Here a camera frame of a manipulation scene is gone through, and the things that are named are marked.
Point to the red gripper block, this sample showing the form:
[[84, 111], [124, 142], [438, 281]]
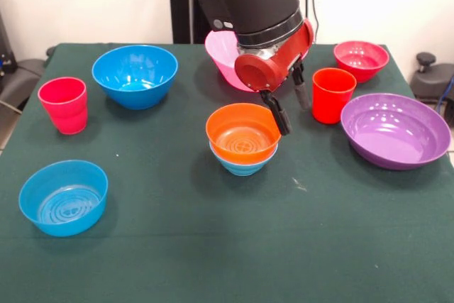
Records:
[[262, 72]]

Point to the red cup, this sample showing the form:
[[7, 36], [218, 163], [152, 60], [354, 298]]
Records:
[[330, 104]]

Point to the orange bowl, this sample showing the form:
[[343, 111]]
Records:
[[241, 132]]

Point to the ribbed cyan bowl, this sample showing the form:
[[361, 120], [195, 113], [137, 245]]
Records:
[[243, 169]]

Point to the large pink bowl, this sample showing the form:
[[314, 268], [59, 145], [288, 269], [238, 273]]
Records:
[[221, 54]]

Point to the wide purple bowl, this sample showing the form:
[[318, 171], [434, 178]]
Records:
[[397, 136]]

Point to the deep blue bowl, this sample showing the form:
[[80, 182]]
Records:
[[134, 65]]

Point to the ribbed pink-red cup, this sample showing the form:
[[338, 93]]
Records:
[[64, 115]]

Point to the flat-bottomed blue bowl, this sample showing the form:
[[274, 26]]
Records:
[[64, 226]]

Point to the small crimson bowl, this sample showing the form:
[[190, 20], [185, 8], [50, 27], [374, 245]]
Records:
[[360, 72]]

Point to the grey black equipment base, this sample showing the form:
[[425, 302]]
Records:
[[21, 79], [431, 79]]

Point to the dark green table cloth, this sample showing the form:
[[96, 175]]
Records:
[[227, 264]]

